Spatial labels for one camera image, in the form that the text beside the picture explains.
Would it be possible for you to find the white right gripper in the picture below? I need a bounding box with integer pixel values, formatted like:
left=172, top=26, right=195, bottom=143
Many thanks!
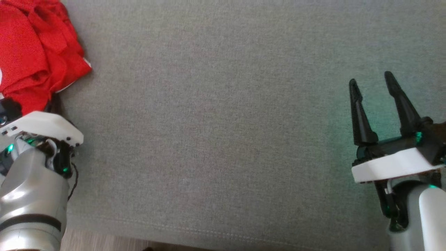
left=349, top=71, right=446, bottom=184

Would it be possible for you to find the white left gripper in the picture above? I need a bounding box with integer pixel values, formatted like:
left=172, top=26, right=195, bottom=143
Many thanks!
left=0, top=92, right=84, bottom=179

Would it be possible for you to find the red basketball jersey white trim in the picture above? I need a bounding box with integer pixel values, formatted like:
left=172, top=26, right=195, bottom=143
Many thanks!
left=0, top=0, right=93, bottom=116

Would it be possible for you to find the grey fabric sofa seat cushion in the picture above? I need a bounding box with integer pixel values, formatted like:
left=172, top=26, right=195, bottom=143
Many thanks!
left=0, top=0, right=446, bottom=251

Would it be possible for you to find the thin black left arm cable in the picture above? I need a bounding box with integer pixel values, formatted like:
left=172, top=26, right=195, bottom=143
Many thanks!
left=67, top=161, right=79, bottom=202

